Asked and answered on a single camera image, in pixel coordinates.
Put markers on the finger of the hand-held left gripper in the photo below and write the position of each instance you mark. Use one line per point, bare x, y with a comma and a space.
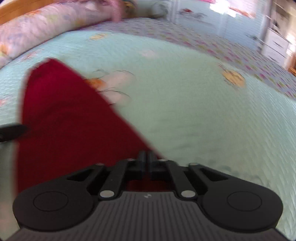
11, 131

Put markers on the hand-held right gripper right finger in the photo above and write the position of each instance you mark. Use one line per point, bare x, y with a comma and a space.
152, 165

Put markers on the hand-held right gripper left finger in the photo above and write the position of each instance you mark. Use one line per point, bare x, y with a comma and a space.
140, 165

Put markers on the red knit garment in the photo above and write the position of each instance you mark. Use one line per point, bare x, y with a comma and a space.
69, 127

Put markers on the mint quilted bedspread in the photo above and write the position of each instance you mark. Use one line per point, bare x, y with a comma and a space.
196, 115

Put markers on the floral long pillow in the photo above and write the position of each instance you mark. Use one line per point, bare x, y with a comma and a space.
46, 25

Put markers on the wooden headboard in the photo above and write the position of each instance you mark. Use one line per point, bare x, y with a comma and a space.
13, 11

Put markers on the white sliding door wardrobe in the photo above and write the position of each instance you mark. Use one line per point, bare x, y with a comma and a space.
208, 20

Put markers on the pink knit cloth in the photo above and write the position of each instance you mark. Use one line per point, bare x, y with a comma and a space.
114, 9

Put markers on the patterned teal pillow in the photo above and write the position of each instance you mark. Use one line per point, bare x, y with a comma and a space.
128, 5

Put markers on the white shelf cabinet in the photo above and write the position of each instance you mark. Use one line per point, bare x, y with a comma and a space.
277, 44

